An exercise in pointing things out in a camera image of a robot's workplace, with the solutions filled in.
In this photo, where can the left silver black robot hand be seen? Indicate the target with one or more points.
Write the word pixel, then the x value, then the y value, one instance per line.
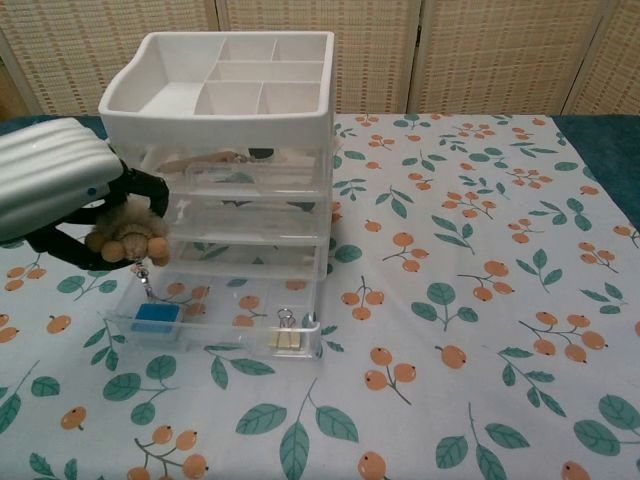
pixel 45 170

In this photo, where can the clear plastic drawer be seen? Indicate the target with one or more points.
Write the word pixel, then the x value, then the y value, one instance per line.
pixel 225 330
pixel 295 257
pixel 290 172
pixel 280 220

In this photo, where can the white compartment tray stack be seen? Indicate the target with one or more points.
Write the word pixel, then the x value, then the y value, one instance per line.
pixel 215 125

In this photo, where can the small blue box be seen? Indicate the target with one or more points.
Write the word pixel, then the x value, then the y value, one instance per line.
pixel 156 322

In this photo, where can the beige binder clip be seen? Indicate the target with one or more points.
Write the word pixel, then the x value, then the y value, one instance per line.
pixel 285 342

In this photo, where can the floral leaf print tablecloth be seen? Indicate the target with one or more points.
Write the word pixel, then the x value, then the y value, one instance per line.
pixel 450 325

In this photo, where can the woven bamboo folding screen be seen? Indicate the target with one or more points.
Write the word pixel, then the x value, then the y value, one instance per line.
pixel 475 55

